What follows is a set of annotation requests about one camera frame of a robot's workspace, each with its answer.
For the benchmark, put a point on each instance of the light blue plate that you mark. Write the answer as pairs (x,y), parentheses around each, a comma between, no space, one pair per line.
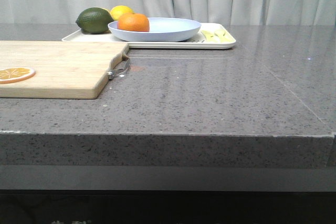
(161,30)

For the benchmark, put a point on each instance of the cream rectangular tray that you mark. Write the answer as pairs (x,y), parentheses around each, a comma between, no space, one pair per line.
(196,42)

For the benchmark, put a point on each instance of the yellow spoon on tray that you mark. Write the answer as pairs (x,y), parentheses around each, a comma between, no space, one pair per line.
(216,36)

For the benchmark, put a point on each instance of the yellow lemon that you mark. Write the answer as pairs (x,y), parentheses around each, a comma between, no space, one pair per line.
(117,11)

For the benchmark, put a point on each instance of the green lime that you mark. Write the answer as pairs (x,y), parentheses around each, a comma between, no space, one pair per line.
(94,20)

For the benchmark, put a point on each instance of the wooden cutting board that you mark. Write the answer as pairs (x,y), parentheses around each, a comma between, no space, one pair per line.
(64,70)

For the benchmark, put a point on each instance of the orange slice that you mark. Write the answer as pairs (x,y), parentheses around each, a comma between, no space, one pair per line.
(16,74)

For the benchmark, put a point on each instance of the metal cutting board handle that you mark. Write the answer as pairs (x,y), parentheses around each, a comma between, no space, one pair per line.
(118,66)

